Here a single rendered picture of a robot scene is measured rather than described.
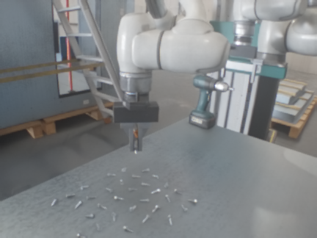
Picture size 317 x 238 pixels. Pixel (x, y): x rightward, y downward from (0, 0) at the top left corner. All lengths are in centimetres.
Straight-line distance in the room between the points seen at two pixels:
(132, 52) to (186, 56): 13
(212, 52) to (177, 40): 9
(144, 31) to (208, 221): 48
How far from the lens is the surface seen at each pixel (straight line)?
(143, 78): 57
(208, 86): 95
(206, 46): 51
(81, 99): 270
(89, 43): 672
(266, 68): 119
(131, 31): 55
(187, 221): 54
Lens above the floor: 105
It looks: 22 degrees down
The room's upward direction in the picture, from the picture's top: 3 degrees clockwise
